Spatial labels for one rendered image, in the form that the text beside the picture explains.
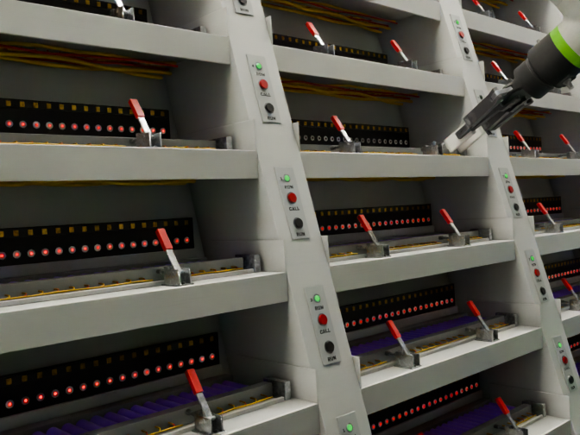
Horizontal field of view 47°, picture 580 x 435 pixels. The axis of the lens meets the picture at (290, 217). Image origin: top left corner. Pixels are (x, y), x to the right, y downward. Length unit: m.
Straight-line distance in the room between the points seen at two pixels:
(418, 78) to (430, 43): 0.23
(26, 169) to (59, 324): 0.19
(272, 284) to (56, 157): 0.36
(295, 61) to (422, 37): 0.58
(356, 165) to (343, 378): 0.40
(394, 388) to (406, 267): 0.23
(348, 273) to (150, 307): 0.38
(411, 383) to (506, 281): 0.50
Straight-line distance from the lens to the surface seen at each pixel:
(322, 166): 1.17
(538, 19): 2.39
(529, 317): 1.59
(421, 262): 1.29
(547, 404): 1.62
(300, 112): 1.48
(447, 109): 1.68
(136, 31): 1.04
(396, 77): 1.45
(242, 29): 1.17
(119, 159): 0.93
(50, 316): 0.82
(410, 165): 1.36
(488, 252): 1.48
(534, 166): 1.80
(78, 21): 1.00
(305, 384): 1.03
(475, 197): 1.63
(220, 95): 1.15
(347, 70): 1.33
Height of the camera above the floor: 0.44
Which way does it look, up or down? 11 degrees up
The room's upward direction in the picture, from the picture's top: 14 degrees counter-clockwise
